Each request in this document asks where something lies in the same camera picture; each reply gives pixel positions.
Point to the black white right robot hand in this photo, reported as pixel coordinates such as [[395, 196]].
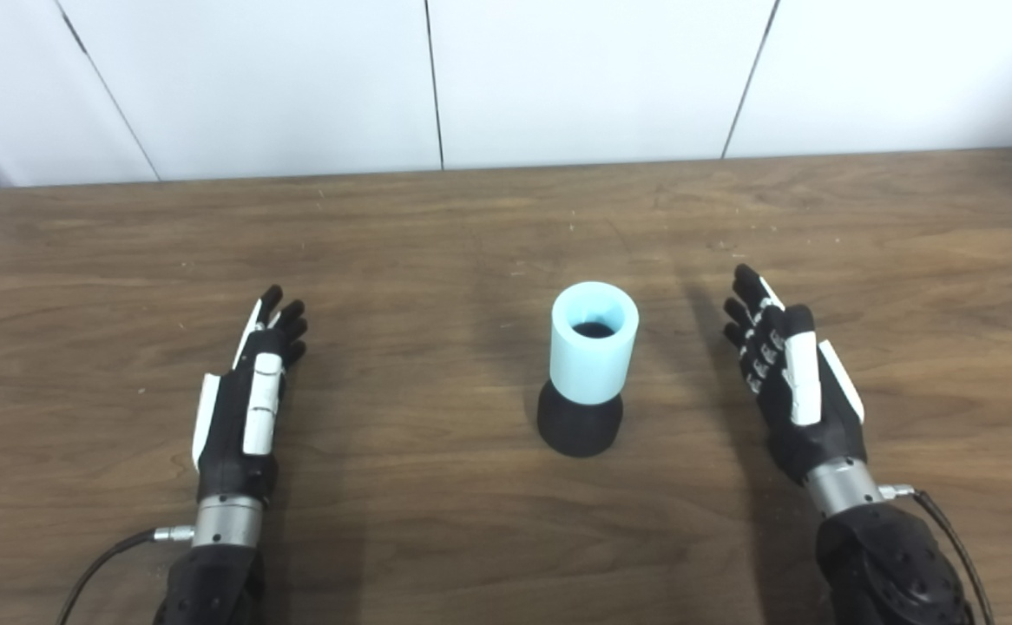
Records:
[[810, 425]]

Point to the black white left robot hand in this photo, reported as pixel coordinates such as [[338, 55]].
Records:
[[228, 434]]

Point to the black flared nozzle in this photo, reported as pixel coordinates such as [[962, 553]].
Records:
[[580, 430]]

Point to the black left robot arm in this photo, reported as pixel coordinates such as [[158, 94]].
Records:
[[211, 582]]

